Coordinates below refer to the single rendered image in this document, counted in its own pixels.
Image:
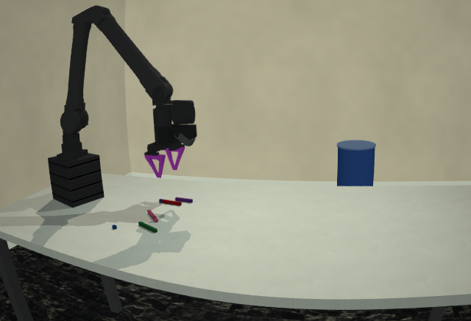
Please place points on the green rod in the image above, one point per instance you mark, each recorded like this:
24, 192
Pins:
148, 227

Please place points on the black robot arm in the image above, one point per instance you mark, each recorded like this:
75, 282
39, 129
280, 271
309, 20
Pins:
75, 117

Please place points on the pink rod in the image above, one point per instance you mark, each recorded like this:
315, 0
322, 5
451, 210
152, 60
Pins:
152, 216

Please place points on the purple rod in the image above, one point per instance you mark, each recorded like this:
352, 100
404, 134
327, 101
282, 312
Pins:
183, 200

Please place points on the dark red rod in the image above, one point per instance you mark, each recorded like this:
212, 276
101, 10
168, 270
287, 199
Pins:
171, 202

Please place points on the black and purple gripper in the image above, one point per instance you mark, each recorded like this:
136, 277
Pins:
153, 148

